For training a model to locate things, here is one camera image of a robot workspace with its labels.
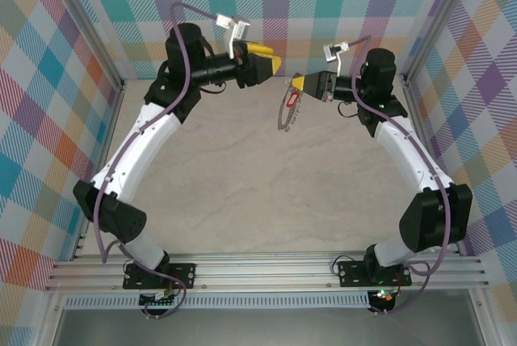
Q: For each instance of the small red clasp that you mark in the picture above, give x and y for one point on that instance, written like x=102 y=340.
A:
x=287 y=104

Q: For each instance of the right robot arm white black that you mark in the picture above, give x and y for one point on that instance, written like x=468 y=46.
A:
x=408 y=160

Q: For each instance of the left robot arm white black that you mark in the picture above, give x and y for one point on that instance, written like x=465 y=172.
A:
x=137 y=160

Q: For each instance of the grey metal panel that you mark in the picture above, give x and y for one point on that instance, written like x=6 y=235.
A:
x=262 y=327

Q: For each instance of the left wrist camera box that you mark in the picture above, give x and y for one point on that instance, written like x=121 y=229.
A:
x=236 y=28

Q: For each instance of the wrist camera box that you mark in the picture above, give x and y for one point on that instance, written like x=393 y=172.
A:
x=335 y=51
x=236 y=28

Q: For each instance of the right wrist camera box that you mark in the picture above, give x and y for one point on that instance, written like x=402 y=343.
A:
x=335 y=51

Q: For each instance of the right aluminium frame post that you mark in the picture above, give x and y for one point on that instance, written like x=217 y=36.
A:
x=440 y=18

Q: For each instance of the aluminium frame post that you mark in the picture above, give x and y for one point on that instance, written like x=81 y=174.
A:
x=440 y=18
x=95 y=26

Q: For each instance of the left aluminium frame post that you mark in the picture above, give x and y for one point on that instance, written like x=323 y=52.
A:
x=95 y=26

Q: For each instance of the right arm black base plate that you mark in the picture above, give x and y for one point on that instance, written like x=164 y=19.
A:
x=351 y=273

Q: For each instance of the aluminium cross rail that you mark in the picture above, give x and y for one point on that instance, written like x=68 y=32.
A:
x=262 y=269

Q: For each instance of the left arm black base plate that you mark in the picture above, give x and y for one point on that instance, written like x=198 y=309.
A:
x=182 y=275

